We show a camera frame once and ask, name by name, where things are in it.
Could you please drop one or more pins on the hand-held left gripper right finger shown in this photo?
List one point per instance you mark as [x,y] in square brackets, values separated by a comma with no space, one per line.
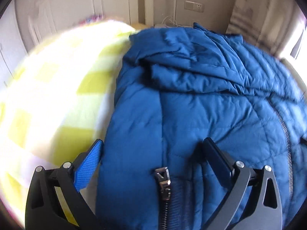
[217,160]

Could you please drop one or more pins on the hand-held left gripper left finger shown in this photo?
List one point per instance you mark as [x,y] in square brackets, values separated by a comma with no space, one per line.
[87,167]

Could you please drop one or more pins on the blue puffer jacket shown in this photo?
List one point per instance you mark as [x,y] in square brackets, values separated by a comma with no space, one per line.
[191,100]

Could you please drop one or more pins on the yellow white checkered blanket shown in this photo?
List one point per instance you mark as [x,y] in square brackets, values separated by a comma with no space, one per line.
[60,88]

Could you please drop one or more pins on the window sill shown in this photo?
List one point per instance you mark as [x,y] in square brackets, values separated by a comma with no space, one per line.
[295,71]

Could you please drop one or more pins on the white wardrobe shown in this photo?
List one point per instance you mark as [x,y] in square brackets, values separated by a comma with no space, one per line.
[12,48]

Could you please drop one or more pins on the window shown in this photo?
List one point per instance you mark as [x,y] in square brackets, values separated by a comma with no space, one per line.
[299,40]

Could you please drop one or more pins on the printed curtain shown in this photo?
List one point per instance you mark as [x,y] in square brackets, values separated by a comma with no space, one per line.
[254,16]

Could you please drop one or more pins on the patterned pillow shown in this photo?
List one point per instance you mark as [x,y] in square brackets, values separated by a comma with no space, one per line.
[92,19]

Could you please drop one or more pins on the yellow cloth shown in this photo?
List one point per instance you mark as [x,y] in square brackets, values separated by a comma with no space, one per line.
[138,27]

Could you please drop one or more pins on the white floor lamp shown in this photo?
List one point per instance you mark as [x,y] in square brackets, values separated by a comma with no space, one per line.
[174,2]

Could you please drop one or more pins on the white bed headboard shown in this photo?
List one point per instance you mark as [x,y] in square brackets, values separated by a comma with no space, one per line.
[96,0]

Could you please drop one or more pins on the wall socket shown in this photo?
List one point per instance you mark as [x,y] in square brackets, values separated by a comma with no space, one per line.
[194,6]

